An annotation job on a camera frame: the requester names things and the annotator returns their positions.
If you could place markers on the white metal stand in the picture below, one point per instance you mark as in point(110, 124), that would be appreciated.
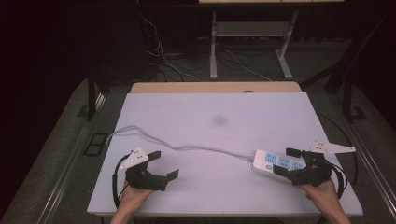
point(249, 29)

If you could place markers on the person's right hand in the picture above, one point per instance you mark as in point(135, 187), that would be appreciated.
point(322, 193)

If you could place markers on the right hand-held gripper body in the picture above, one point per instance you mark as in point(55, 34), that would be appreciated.
point(314, 172)

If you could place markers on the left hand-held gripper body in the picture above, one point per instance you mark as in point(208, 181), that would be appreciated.
point(146, 179)

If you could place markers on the black floor frame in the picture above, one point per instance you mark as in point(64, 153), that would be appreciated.
point(96, 144)

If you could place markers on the white power strip blue sockets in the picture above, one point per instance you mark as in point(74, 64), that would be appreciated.
point(261, 164)

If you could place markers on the person's left hand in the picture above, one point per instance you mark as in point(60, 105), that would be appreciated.
point(132, 196)

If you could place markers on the black metal stand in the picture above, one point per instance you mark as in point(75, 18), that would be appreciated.
point(91, 96)
point(348, 77)

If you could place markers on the wooden table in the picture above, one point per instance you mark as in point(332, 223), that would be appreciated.
point(214, 87)

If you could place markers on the aluminium floor rail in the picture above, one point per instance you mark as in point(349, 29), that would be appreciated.
point(70, 161)
point(372, 163)

